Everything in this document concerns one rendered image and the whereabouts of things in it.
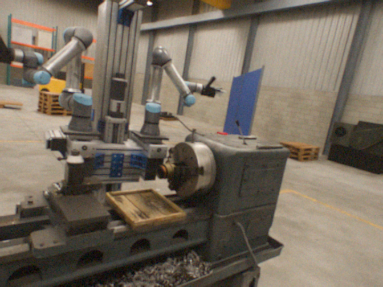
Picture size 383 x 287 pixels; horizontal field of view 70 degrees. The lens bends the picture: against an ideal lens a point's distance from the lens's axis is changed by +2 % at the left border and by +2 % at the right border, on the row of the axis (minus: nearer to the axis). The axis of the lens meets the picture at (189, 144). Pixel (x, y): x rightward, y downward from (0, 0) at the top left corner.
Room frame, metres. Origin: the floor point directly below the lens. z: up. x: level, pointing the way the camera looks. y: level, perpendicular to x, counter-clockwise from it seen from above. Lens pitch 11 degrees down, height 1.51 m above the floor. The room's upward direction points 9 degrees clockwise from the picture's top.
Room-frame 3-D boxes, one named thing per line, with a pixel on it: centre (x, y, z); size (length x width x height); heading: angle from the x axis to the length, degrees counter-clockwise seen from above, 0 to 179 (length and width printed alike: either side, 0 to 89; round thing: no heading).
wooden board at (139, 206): (1.38, 0.19, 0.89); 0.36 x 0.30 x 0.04; 39
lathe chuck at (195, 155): (1.54, -0.01, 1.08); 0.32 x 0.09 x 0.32; 39
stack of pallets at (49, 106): (9.90, 4.84, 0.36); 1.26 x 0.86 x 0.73; 142
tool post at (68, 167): (1.21, 0.51, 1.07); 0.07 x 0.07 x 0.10; 39
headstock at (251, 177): (1.81, -0.32, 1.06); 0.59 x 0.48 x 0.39; 129
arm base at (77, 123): (1.78, 0.73, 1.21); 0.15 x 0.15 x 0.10
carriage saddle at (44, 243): (1.12, 0.50, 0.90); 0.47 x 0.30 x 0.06; 39
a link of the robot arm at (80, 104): (1.78, 0.73, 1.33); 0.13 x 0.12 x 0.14; 53
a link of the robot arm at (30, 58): (1.64, 0.99, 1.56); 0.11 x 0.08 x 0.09; 143
